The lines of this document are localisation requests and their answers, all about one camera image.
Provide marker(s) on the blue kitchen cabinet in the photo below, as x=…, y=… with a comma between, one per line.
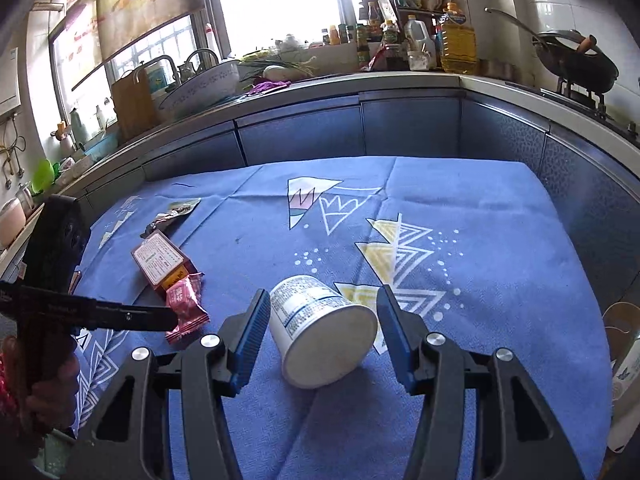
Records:
x=410, y=125

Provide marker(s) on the green onions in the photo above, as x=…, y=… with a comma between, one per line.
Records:
x=280, y=62

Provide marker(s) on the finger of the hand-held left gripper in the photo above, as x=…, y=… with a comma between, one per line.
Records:
x=125, y=317

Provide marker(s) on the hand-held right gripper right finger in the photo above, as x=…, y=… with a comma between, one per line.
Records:
x=395, y=340

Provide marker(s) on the white radish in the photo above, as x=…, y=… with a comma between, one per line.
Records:
x=277, y=73

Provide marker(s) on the pink rice cooker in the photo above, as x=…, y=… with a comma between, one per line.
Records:
x=12, y=222

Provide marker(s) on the row of condiment bottles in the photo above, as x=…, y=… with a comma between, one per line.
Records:
x=362, y=35

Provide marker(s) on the metal faucet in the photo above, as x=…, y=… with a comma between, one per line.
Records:
x=189, y=62

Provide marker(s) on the silver wrapper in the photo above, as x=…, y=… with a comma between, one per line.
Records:
x=175, y=210

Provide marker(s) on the wooden cutting board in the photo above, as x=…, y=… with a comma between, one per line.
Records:
x=132, y=105

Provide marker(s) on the black wok with knob lid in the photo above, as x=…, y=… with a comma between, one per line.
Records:
x=575, y=67

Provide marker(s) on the white water heater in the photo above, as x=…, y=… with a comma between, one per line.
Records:
x=9, y=80

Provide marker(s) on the teal white container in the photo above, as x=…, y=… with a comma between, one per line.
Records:
x=160, y=77

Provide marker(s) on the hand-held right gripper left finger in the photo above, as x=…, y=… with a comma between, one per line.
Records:
x=252, y=340

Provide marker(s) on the yellow cooking oil bottle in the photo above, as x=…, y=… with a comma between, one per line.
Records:
x=457, y=45

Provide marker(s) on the white plastic jug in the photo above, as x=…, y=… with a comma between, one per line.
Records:
x=417, y=36

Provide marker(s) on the red snack wrapper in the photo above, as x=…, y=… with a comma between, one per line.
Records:
x=185, y=310

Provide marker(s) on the gas stove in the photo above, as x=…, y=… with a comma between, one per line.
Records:
x=580, y=94

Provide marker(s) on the blue printed tablecloth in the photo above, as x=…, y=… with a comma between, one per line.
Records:
x=450, y=285

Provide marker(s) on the patterned roller blind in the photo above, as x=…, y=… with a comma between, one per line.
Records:
x=145, y=0

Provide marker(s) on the beige round bin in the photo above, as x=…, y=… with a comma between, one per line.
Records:
x=622, y=325

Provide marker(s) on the person's left hand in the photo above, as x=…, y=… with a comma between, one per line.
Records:
x=50, y=397

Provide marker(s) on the purple plastic bag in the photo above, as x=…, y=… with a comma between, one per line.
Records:
x=267, y=86

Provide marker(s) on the white paper cup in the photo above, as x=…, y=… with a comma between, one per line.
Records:
x=325, y=340

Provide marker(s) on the red and yellow box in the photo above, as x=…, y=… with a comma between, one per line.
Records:
x=157, y=257

